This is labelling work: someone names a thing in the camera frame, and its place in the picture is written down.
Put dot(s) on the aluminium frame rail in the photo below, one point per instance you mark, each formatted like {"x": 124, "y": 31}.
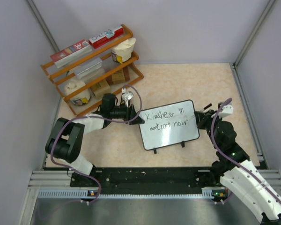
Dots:
{"x": 50, "y": 179}

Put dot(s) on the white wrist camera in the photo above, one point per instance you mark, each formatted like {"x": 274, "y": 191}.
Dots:
{"x": 227, "y": 110}
{"x": 126, "y": 96}

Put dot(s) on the white paper bag right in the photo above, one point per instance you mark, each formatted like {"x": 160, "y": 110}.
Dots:
{"x": 123, "y": 51}

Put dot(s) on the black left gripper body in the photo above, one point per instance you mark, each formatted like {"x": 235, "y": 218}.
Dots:
{"x": 121, "y": 113}

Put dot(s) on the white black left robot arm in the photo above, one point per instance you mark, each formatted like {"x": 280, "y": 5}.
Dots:
{"x": 65, "y": 140}

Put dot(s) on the orange wooden shelf rack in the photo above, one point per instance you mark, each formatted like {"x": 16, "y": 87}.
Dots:
{"x": 76, "y": 92}

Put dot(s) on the red white foil box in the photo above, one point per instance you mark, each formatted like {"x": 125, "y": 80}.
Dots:
{"x": 104, "y": 37}

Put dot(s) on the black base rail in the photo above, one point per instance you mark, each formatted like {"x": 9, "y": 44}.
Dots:
{"x": 154, "y": 180}

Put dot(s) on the black framed whiteboard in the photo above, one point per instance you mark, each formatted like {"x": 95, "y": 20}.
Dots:
{"x": 168, "y": 125}

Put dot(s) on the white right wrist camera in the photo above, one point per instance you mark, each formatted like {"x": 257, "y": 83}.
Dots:
{"x": 227, "y": 110}

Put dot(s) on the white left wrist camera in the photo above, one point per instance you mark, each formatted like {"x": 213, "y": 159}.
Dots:
{"x": 126, "y": 96}

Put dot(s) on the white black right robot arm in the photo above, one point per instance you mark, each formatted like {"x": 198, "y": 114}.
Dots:
{"x": 236, "y": 171}

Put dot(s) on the red grey wrap box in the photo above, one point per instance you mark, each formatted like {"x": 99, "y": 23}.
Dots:
{"x": 71, "y": 53}

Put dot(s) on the clear plastic box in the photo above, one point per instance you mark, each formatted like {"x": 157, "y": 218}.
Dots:
{"x": 88, "y": 67}

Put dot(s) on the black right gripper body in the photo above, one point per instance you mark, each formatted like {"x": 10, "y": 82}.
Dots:
{"x": 207, "y": 123}

